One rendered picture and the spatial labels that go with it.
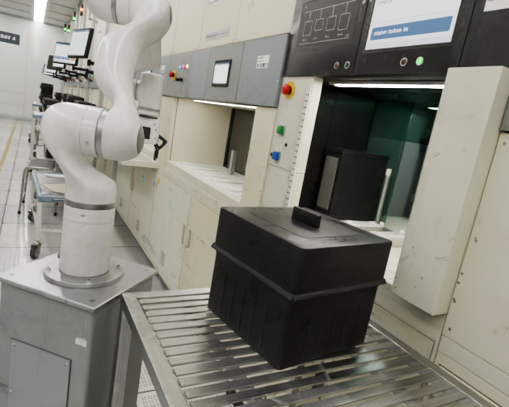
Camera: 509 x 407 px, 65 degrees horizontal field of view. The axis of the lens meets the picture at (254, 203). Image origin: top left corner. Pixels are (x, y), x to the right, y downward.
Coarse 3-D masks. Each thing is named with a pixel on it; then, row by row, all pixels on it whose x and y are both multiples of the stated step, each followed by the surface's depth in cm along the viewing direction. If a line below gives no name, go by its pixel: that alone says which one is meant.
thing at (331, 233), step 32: (224, 224) 90; (256, 224) 81; (288, 224) 86; (320, 224) 91; (256, 256) 81; (288, 256) 73; (320, 256) 74; (352, 256) 80; (384, 256) 87; (288, 288) 73; (320, 288) 76; (352, 288) 82
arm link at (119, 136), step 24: (120, 0) 104; (144, 0) 105; (120, 24) 110; (144, 24) 103; (168, 24) 109; (120, 48) 99; (144, 48) 108; (96, 72) 98; (120, 72) 98; (120, 96) 95; (120, 120) 92; (96, 144) 92; (120, 144) 92
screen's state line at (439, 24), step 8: (448, 16) 93; (400, 24) 105; (408, 24) 103; (416, 24) 101; (424, 24) 98; (432, 24) 96; (440, 24) 95; (448, 24) 93; (376, 32) 112; (384, 32) 110; (392, 32) 107; (400, 32) 105; (408, 32) 103; (416, 32) 100; (424, 32) 98; (432, 32) 96
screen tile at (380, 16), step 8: (408, 0) 103; (376, 8) 112; (384, 8) 110; (392, 8) 108; (400, 8) 105; (408, 8) 103; (376, 16) 112; (384, 16) 110; (392, 16) 107; (400, 16) 105
